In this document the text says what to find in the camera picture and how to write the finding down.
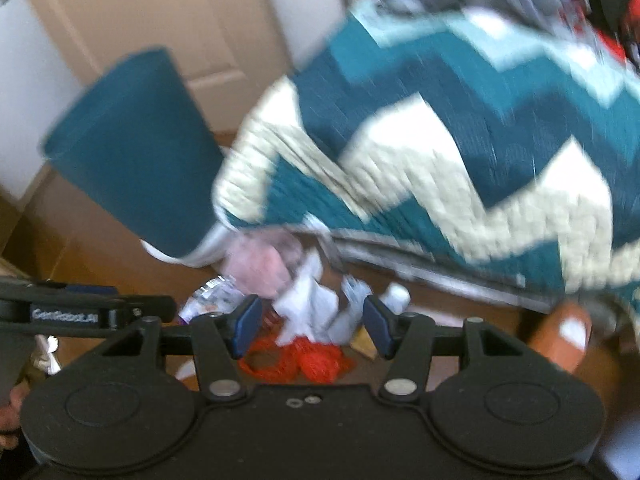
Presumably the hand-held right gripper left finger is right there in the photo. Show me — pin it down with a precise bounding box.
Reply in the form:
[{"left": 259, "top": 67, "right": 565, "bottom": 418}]
[{"left": 100, "top": 294, "right": 264, "bottom": 404}]

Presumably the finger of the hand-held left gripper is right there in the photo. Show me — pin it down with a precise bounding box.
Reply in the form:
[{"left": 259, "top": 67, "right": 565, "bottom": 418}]
[{"left": 122, "top": 294, "right": 177, "bottom": 325}]

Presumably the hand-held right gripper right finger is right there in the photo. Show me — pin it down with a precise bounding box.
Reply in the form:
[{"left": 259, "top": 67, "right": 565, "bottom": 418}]
[{"left": 361, "top": 295, "right": 509, "bottom": 404}]

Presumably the white tissue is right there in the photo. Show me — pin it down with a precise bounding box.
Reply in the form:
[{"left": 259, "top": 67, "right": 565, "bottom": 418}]
[{"left": 274, "top": 252, "right": 342, "bottom": 347}]

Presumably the person's left hand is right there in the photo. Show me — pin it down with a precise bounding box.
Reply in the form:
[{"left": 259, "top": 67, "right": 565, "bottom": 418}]
[{"left": 0, "top": 385, "right": 25, "bottom": 451}]

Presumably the tan paper scrap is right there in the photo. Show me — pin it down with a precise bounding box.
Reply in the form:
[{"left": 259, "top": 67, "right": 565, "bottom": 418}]
[{"left": 349, "top": 327, "right": 380, "bottom": 360}]

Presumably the small white paper ball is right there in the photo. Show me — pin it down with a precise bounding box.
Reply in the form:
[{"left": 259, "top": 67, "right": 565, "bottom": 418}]
[{"left": 383, "top": 282, "right": 412, "bottom": 312}]

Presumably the small white crumpled paper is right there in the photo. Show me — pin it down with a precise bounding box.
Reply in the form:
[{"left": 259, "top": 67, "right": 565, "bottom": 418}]
[{"left": 340, "top": 276, "right": 374, "bottom": 322}]

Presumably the clear plastic bottle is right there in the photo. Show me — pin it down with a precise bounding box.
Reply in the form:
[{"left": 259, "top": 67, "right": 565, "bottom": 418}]
[{"left": 179, "top": 275, "right": 242, "bottom": 323}]

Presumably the pink crumpled plastic bag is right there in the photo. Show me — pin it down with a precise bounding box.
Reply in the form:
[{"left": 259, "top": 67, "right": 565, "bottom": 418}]
[{"left": 224, "top": 237, "right": 297, "bottom": 302}]

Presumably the red mesh net bag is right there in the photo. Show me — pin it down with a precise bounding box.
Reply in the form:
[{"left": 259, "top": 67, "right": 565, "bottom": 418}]
[{"left": 239, "top": 336, "right": 355, "bottom": 387}]

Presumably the white bin liner bag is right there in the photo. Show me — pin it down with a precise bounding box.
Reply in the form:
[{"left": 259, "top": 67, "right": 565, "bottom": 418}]
[{"left": 140, "top": 222, "right": 238, "bottom": 267}]

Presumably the orange slipper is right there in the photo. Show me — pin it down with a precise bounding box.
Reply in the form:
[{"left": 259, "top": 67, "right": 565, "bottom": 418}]
[{"left": 527, "top": 301, "right": 595, "bottom": 377}]

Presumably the teal chevron quilted blanket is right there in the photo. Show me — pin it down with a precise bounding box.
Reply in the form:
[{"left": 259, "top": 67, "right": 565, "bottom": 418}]
[{"left": 212, "top": 0, "right": 640, "bottom": 307}]

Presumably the beige panel door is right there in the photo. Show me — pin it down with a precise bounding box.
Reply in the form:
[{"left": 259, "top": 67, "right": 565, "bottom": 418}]
[{"left": 14, "top": 0, "right": 302, "bottom": 136}]

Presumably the metal bed frame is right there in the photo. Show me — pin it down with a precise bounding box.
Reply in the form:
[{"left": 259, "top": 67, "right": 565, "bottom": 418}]
[{"left": 330, "top": 232, "right": 556, "bottom": 312}]

